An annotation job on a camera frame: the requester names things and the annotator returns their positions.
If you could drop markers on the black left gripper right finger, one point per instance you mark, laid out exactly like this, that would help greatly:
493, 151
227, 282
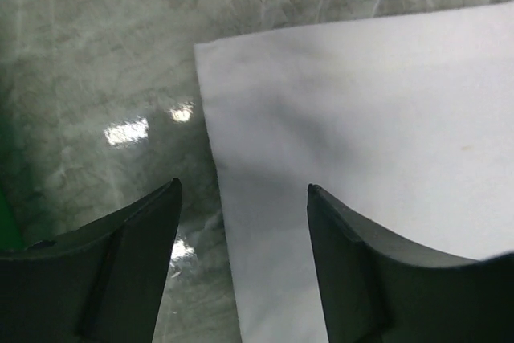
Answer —
377, 286

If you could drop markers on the green plastic crate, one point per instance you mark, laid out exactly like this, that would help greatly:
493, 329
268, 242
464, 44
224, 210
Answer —
10, 236

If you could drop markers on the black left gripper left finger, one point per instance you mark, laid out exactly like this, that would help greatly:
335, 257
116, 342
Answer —
102, 282

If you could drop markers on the white t-shirt with red print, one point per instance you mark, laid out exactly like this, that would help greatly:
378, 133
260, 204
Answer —
407, 120

